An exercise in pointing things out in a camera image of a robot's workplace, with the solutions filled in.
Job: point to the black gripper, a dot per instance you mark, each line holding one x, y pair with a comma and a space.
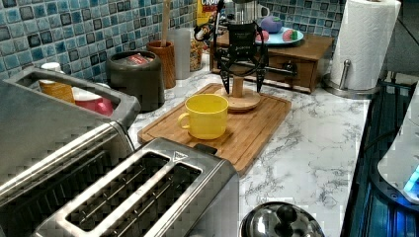
241, 47

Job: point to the black tea container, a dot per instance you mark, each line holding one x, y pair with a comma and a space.
138, 73

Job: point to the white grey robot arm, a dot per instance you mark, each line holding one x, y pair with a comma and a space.
326, 143

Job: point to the red mug with white lid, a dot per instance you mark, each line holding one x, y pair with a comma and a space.
92, 102

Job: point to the red toy strawberry upper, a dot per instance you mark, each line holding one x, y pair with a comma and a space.
264, 36

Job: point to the red toy strawberry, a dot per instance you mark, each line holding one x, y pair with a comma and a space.
290, 35
264, 36

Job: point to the light blue plate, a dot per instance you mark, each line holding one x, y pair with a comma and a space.
277, 39

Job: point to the wooden drawer box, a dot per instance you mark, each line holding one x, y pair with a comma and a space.
312, 57

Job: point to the yellow plastic mug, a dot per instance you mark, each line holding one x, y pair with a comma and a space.
205, 116

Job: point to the clear jar with cereal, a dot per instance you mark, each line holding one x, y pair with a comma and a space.
196, 55

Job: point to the purple toy fruit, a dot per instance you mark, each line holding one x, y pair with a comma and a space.
271, 24

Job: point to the bamboo cutting board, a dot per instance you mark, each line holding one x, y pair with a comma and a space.
245, 136

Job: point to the red toy strawberry lower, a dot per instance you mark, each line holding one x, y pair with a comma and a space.
290, 35

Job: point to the colourful cereal box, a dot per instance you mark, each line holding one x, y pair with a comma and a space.
208, 19

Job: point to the frosted plastic cup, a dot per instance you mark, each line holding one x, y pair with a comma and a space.
181, 41

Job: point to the brown wooden utensil cup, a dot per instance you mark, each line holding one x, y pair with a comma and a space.
167, 57

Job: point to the steel paper towel holder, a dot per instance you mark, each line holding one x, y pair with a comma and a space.
341, 89

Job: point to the white paper towel roll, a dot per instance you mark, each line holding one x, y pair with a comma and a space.
364, 36

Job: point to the stainless steel two-slot toaster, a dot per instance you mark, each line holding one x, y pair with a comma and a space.
164, 189

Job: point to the steel kettle with black knob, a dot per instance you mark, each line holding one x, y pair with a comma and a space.
279, 219

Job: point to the amber bottle with white cap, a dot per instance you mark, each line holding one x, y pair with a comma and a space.
58, 90

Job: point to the wooden spoon handle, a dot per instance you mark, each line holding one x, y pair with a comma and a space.
165, 22

